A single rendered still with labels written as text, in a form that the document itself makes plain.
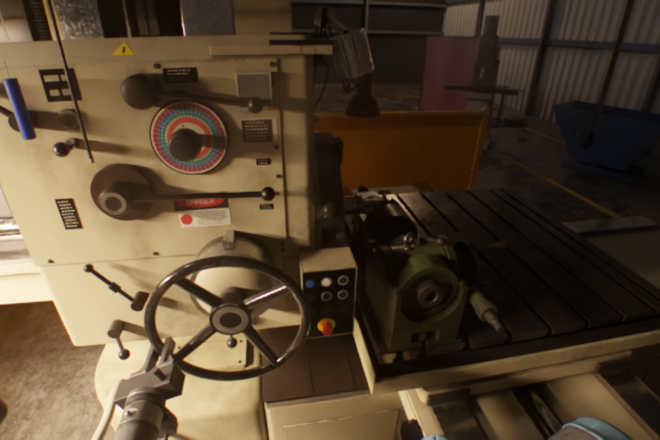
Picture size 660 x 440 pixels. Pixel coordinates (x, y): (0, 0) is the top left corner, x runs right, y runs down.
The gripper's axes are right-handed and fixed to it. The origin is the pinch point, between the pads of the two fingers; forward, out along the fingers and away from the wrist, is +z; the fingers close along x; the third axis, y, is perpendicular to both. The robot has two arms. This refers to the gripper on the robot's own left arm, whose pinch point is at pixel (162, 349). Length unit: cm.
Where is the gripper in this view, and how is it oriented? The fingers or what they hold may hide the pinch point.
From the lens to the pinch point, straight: 95.8
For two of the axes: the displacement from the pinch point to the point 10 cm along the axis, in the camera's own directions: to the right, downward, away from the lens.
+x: -9.4, 3.5, 0.1
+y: -3.1, -8.2, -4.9
